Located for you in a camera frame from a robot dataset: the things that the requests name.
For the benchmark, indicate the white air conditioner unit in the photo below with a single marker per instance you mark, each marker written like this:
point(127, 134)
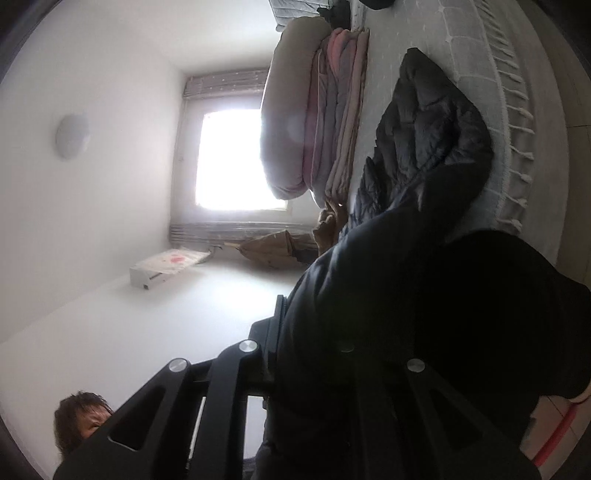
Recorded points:
point(159, 268)

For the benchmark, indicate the light grey quilted blanket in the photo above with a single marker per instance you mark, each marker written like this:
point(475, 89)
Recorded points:
point(287, 9)

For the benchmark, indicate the black garment on bed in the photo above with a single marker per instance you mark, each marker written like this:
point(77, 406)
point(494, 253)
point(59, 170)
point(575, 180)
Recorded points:
point(351, 15)

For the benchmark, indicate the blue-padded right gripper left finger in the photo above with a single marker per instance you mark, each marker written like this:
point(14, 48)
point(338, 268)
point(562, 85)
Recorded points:
point(188, 420)

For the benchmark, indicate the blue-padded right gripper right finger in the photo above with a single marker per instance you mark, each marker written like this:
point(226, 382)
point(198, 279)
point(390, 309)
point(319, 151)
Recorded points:
point(453, 410)

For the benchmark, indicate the folded pink grey blankets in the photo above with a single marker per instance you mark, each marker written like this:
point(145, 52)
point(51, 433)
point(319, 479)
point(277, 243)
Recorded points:
point(338, 73)

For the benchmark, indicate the brown cardboard box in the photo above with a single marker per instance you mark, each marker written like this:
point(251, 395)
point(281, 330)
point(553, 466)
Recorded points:
point(280, 250)

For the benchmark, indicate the black quilted puffer jacket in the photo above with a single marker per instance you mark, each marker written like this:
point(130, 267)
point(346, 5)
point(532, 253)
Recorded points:
point(407, 276)

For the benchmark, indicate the grey window curtain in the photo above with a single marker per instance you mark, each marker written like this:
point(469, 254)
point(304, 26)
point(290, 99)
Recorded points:
point(219, 190)

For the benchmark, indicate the operator head dark hair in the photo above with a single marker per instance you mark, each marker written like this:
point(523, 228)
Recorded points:
point(77, 417)

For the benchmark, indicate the brown fur hood trim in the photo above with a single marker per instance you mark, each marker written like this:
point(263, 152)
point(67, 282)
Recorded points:
point(331, 221)

